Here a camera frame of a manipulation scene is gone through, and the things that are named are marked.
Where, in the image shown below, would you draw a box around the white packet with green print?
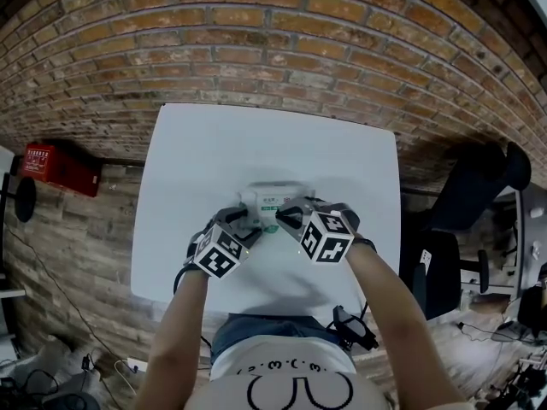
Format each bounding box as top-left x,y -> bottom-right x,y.
236,179 -> 318,236

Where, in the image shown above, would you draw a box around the person's white printed shirt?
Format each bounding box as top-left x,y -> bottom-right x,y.
182,334 -> 391,410

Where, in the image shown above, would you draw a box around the red metal box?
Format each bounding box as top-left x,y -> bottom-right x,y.
22,142 -> 103,199

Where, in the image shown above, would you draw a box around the white power strip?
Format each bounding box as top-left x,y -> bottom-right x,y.
125,355 -> 150,374

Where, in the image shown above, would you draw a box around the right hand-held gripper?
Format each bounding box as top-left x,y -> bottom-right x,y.
275,196 -> 363,266

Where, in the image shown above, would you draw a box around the person's left forearm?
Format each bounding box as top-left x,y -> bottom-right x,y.
132,266 -> 211,410

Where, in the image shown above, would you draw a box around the white table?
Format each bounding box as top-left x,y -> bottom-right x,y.
129,102 -> 403,316

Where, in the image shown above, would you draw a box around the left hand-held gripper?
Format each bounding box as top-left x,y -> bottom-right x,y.
186,205 -> 264,280

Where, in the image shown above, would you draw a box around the person's blue jeans legs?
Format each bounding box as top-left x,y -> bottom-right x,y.
210,313 -> 356,367

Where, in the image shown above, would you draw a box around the black wristband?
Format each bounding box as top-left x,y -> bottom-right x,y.
351,236 -> 379,255

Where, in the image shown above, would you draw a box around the black floor fan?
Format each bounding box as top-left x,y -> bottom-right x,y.
0,155 -> 38,225

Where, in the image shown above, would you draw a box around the dark desk with white frame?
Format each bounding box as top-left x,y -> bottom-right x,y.
459,184 -> 547,299

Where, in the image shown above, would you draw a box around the black waist device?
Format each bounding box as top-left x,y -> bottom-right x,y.
326,304 -> 380,353

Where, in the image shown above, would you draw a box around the white cable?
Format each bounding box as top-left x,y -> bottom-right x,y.
113,359 -> 137,378

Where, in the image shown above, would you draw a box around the person's right forearm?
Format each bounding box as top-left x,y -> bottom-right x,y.
344,242 -> 469,410

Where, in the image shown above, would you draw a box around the black office chair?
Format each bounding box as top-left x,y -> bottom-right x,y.
410,140 -> 533,323

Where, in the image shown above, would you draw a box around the long black floor cable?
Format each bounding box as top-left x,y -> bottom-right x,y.
3,223 -> 132,360

